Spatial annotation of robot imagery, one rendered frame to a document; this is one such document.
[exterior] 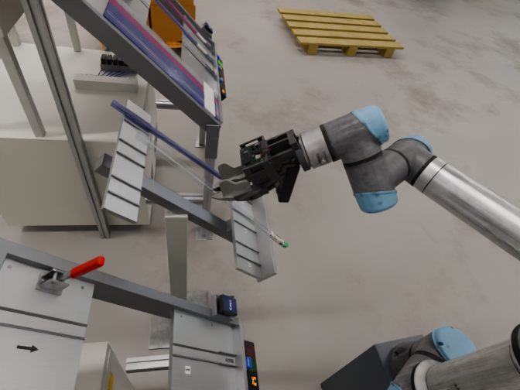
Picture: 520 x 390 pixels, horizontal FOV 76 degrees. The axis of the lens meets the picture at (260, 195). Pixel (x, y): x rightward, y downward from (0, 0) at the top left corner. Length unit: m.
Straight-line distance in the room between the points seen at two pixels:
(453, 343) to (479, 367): 0.25
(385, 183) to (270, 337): 1.15
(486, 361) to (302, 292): 1.14
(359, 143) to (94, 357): 0.79
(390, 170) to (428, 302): 1.47
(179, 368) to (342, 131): 0.54
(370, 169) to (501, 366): 0.39
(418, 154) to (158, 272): 1.35
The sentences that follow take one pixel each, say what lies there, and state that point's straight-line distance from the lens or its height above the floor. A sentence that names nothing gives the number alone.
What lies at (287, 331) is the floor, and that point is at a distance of 1.68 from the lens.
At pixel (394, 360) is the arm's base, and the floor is 0.58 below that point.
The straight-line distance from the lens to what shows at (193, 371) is 0.75.
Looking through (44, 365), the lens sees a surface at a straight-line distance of 0.59.
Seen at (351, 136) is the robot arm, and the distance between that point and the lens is 0.62.
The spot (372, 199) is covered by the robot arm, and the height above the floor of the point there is 1.12.
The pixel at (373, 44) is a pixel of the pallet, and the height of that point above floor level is 0.12.
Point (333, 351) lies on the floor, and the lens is 1.73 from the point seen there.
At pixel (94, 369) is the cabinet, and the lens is 0.98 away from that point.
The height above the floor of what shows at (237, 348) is 0.73.
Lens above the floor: 1.55
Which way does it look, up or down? 48 degrees down
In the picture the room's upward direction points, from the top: 15 degrees clockwise
